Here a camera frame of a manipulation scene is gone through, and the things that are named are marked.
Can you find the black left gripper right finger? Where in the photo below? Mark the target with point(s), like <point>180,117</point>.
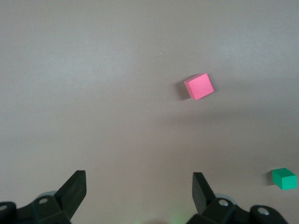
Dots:
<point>205,200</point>

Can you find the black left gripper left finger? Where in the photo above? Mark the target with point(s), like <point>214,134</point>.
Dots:
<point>67,196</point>

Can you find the green cube block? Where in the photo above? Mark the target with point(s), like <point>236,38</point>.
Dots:
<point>285,179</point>

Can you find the red cube block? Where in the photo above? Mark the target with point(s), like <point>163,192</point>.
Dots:
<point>199,87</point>

